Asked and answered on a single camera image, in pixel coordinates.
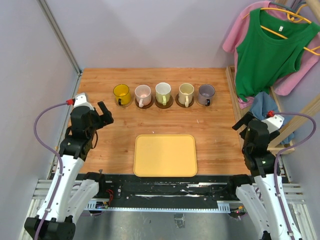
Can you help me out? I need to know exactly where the woven rattan coaster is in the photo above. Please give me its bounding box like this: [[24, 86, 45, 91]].
[[196, 95, 212, 107], [114, 98, 133, 108]]

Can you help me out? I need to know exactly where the purple mug black handle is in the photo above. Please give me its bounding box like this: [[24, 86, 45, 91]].
[[198, 84, 216, 101]]

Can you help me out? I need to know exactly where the cream mug with text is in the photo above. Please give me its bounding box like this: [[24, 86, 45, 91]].
[[178, 83, 195, 108]]

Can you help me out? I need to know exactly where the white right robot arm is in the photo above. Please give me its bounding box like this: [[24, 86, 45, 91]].
[[226, 111, 303, 240]]

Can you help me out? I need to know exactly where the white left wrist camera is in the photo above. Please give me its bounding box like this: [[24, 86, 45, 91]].
[[73, 92, 92, 109]]

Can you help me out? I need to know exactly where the yellow plastic tray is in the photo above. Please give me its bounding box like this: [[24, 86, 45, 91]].
[[133, 134, 198, 178]]

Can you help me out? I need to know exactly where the pink translucent mug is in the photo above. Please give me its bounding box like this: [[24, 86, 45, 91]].
[[134, 85, 152, 98]]

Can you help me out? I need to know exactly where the white mug green handle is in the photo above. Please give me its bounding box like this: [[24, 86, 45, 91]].
[[155, 82, 172, 106]]

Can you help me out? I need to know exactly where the yellow mug black handle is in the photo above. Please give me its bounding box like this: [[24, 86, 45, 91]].
[[113, 84, 132, 101]]

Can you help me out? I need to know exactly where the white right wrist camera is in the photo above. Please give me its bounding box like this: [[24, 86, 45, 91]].
[[262, 114, 285, 134]]

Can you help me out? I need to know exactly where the wooden clothes rack frame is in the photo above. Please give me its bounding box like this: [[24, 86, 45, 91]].
[[222, 0, 320, 155]]

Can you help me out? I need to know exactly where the green tank top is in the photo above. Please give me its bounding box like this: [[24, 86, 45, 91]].
[[235, 8, 320, 102]]

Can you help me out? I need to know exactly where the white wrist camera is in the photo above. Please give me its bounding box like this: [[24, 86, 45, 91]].
[[262, 114, 285, 134], [73, 92, 92, 109]]

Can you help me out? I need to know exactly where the yellow clothes hanger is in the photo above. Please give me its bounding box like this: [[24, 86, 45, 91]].
[[242, 6, 320, 56]]

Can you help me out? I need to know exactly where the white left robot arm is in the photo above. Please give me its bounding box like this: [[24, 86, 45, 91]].
[[24, 98, 114, 240]]

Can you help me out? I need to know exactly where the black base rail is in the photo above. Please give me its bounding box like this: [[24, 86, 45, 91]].
[[105, 174, 238, 210]]

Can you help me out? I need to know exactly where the blue crumpled cloth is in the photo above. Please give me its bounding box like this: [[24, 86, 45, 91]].
[[250, 91, 294, 145]]

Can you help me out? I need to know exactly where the pink t-shirt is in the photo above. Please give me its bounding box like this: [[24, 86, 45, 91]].
[[222, 0, 320, 109]]

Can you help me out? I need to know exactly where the brown wooden coaster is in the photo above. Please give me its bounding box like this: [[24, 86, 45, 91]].
[[175, 93, 195, 108], [154, 94, 174, 109], [134, 96, 154, 109]]

